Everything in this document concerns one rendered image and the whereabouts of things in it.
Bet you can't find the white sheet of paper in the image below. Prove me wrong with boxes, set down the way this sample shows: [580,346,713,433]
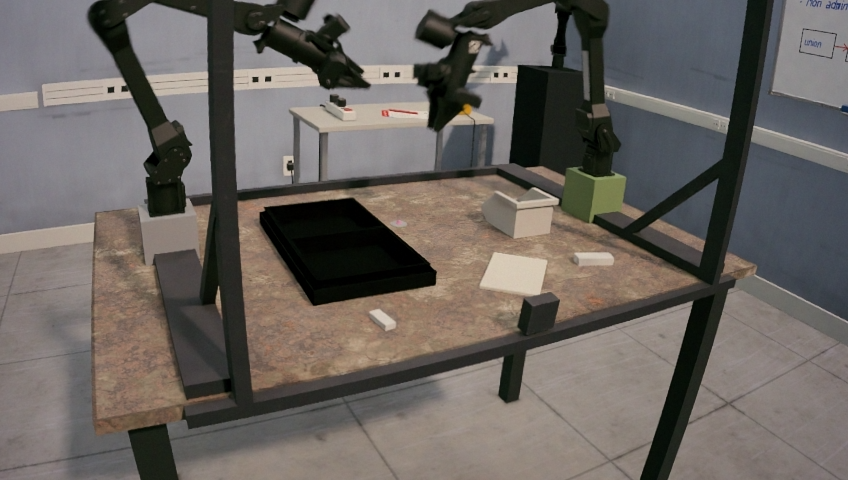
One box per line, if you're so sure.
[479,252,547,296]

